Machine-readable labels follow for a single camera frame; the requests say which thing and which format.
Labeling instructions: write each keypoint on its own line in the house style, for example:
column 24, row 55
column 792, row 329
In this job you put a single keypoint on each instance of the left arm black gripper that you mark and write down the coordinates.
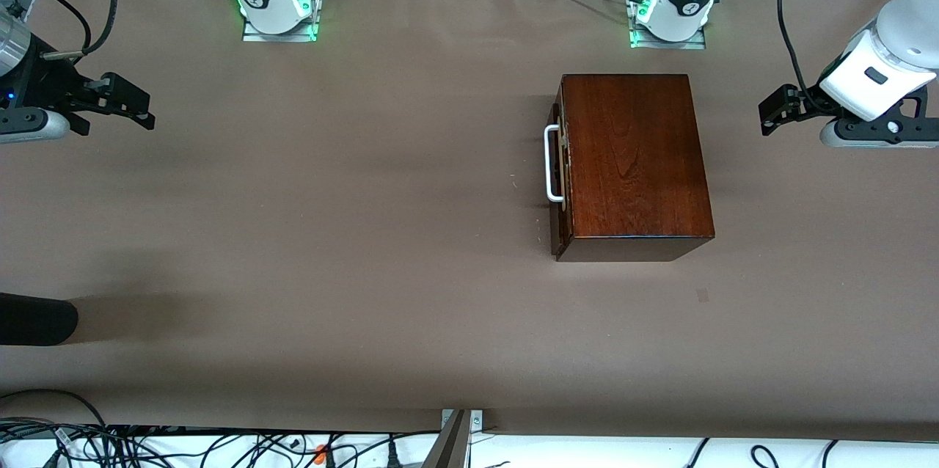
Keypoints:
column 805, row 103

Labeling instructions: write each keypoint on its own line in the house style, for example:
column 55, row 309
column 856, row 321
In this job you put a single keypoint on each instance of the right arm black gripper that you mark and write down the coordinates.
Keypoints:
column 45, row 83

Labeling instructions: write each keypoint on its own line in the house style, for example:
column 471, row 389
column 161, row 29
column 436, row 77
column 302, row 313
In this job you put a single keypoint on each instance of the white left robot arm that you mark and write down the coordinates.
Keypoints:
column 906, row 35

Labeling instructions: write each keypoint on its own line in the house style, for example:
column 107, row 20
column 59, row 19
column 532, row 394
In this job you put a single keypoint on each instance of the dark brown wooden cabinet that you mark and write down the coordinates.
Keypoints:
column 638, row 160

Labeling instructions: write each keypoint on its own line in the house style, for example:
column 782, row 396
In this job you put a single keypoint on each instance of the black rounded object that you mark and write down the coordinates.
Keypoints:
column 37, row 319

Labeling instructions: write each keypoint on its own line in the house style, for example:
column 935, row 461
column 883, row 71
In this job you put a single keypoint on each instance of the black power plug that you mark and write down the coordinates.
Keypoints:
column 392, row 457

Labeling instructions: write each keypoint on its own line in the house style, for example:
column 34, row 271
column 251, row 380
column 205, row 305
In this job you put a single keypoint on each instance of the dark angled bar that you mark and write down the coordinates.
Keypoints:
column 449, row 450

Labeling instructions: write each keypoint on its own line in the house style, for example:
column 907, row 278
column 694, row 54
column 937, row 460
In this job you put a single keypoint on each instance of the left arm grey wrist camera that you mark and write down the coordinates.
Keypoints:
column 880, row 132

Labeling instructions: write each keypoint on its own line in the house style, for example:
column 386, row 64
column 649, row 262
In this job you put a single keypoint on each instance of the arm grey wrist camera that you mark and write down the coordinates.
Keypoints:
column 880, row 132
column 29, row 127

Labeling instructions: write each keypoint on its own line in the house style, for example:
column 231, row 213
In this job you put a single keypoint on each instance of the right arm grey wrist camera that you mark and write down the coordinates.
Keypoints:
column 29, row 127

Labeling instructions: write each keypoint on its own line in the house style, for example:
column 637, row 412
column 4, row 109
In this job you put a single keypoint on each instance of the left arm aluminium base plate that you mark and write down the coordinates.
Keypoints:
column 667, row 45

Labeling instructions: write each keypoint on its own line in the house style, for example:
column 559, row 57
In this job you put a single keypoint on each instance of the right arm aluminium base plate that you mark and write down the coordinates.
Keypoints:
column 279, row 37

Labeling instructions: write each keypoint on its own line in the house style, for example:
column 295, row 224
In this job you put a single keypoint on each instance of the metal mounting bracket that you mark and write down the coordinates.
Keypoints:
column 477, row 420

